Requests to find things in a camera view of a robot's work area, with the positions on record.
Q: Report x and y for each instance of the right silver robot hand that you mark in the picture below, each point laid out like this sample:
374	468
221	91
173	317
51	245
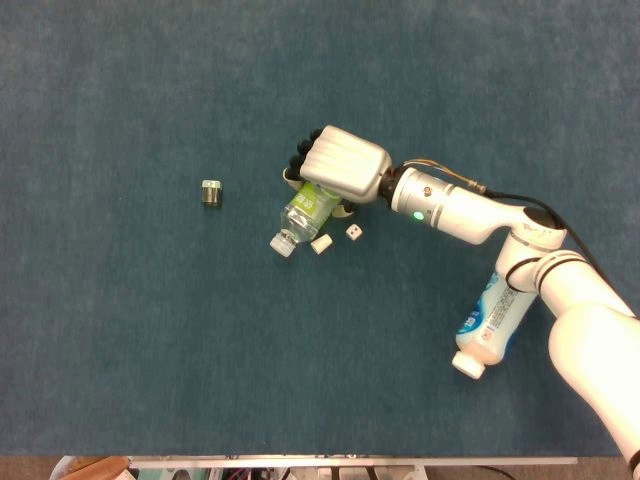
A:
345	162

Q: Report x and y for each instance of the teal carpet table mat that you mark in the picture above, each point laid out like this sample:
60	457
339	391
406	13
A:
150	350

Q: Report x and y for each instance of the clear bottle green label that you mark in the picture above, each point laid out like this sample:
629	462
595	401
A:
305	215

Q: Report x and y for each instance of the aluminium table edge rail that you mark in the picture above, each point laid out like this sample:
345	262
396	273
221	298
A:
350	462

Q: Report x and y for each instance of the brown box under table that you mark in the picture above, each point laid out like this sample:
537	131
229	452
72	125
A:
100	470

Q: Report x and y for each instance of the small white die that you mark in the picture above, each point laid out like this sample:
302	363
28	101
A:
354	232

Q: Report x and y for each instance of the small grey metal nut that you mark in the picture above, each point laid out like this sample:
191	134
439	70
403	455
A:
211	193

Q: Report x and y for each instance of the small white tapered plug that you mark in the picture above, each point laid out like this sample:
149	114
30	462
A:
321	244

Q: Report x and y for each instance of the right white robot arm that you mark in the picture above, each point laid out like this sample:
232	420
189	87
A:
475	215

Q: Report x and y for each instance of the white drink bottle blue label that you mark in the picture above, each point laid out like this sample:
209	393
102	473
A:
487	325

